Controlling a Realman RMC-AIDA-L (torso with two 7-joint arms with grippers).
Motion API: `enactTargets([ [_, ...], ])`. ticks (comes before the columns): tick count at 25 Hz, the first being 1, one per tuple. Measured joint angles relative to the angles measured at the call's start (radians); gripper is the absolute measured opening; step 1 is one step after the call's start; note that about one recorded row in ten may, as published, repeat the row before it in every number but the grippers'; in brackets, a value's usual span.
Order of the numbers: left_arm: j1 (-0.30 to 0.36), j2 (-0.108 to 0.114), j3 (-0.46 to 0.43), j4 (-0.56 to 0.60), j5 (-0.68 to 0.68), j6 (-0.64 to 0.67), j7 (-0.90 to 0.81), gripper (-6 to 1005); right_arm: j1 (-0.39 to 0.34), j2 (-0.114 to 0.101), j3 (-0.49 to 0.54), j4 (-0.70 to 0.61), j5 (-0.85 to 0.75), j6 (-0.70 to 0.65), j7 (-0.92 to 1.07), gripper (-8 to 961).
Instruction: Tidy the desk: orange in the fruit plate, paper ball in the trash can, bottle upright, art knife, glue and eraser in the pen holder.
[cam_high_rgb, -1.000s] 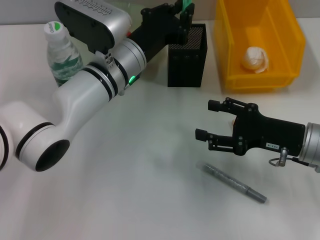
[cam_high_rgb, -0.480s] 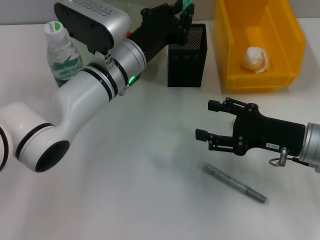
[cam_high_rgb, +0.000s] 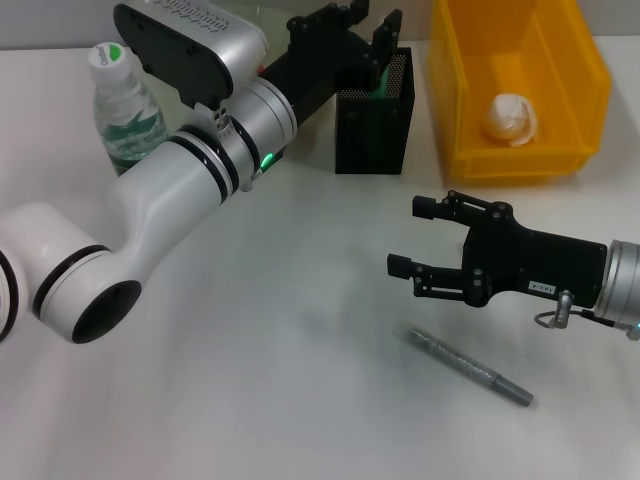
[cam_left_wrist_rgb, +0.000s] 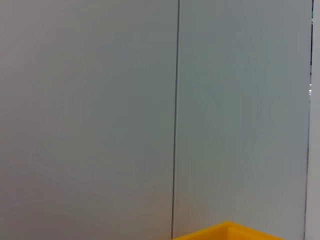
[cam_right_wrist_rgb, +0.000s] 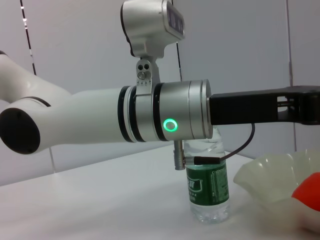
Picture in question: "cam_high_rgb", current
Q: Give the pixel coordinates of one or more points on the yellow plastic bin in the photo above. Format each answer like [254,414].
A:
[525,165]

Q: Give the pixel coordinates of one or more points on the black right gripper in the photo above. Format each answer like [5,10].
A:
[530,265]

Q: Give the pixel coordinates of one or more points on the green pen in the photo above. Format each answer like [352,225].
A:
[382,82]

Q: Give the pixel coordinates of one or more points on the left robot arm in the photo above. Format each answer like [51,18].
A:
[175,175]

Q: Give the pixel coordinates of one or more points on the clear water bottle green label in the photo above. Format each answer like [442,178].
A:
[130,115]

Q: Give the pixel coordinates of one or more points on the pale green glass bowl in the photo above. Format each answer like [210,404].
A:
[275,25]

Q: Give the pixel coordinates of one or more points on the white garlic bulb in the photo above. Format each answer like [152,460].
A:
[510,120]

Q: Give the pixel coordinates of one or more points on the black mesh pen holder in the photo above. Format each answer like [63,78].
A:
[375,145]

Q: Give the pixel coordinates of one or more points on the grey marker pen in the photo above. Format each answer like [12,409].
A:
[465,365]

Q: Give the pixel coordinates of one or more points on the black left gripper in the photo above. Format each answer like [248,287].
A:
[325,65]

